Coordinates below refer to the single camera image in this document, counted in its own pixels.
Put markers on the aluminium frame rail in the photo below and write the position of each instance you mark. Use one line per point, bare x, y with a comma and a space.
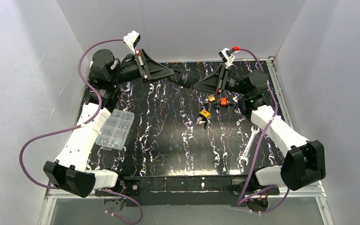
61, 207

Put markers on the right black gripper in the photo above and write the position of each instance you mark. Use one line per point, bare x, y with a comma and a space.
223, 80

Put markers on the orange padlock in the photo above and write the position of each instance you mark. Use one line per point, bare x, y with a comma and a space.
223, 102

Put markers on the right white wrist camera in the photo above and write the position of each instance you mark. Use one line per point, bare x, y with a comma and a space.
227, 55

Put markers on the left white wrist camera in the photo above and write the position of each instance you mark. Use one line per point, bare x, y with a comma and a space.
131, 40

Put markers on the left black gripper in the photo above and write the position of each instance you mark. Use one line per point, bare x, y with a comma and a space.
141, 65

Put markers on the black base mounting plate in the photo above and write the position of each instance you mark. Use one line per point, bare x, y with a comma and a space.
182, 190

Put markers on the small brass padlock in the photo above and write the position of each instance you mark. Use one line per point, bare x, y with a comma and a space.
211, 98

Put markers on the yellow padlock with keys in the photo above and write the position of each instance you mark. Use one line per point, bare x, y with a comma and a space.
203, 118

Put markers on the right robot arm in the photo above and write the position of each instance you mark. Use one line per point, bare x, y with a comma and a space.
304, 161

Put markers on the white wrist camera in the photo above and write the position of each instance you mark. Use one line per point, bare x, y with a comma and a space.
227, 55
131, 40

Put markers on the black padlock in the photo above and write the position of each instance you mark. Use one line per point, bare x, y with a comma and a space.
183, 78

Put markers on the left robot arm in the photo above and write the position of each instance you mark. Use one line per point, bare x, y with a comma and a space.
100, 123

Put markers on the clear plastic screw box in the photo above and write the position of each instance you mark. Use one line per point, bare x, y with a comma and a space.
115, 130

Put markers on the silver open-end wrench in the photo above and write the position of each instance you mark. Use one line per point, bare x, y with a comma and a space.
243, 158

